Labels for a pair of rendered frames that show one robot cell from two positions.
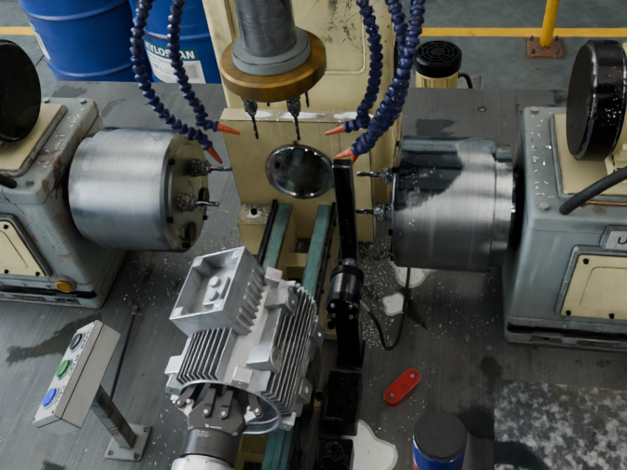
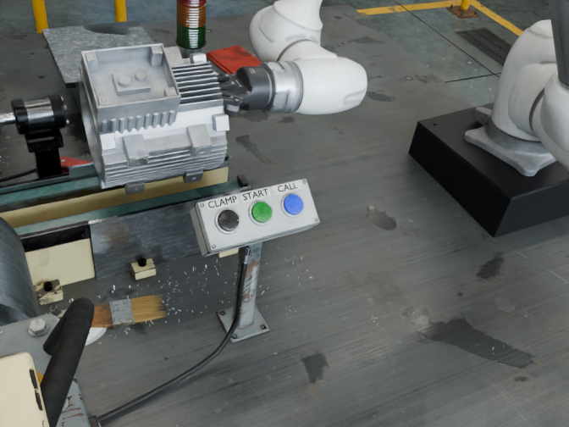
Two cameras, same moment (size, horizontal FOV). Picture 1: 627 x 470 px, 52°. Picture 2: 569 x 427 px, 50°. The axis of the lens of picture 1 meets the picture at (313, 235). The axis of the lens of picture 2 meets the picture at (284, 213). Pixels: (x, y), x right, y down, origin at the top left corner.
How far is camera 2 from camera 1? 1.38 m
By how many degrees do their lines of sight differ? 84
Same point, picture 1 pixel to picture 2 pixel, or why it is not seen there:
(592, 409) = (69, 48)
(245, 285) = (118, 59)
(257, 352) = (172, 57)
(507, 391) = (74, 76)
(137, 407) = (205, 339)
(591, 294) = not seen: outside the picture
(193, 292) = (135, 108)
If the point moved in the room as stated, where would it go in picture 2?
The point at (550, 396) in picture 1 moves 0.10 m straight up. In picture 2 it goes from (68, 62) to (63, 20)
